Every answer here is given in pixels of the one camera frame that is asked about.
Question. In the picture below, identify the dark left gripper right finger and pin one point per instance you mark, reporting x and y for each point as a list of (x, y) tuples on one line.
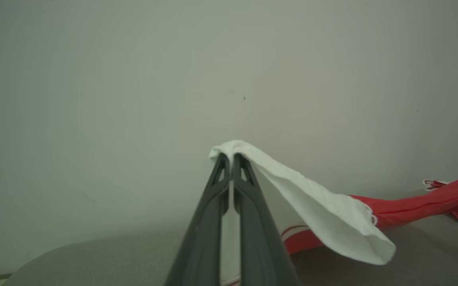
[(259, 246)]

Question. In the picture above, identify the red jersey with white sleeves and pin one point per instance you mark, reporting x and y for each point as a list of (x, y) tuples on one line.
[(332, 214)]

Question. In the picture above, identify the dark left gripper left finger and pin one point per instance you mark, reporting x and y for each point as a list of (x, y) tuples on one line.
[(205, 246)]

